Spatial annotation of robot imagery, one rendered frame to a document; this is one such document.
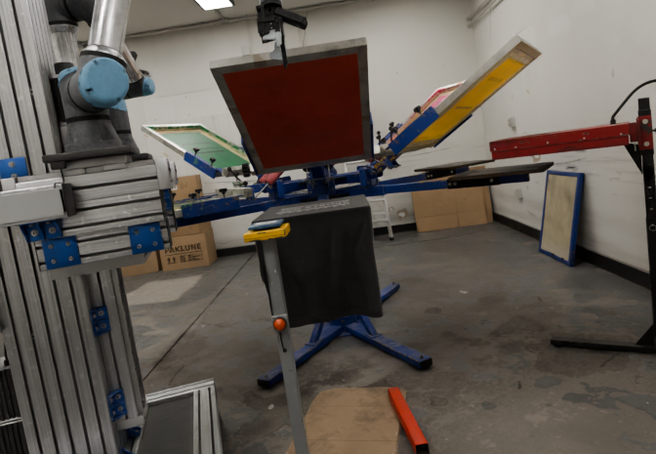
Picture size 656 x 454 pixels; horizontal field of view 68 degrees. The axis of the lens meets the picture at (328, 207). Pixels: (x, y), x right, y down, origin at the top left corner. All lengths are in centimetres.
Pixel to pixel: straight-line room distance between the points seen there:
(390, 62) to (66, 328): 544
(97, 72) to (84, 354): 91
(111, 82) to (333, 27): 536
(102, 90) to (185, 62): 545
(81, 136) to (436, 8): 570
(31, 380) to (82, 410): 18
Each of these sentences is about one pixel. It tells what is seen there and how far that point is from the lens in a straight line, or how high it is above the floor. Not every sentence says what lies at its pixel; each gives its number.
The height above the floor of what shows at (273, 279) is 79.
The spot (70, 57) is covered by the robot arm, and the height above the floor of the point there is 166.
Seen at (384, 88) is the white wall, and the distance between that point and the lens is 649.
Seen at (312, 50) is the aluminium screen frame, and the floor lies 154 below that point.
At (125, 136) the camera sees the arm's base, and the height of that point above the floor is 133.
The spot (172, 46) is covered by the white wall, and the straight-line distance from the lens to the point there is 692.
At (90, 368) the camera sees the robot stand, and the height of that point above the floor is 59.
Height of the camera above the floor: 115
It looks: 6 degrees down
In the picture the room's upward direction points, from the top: 8 degrees counter-clockwise
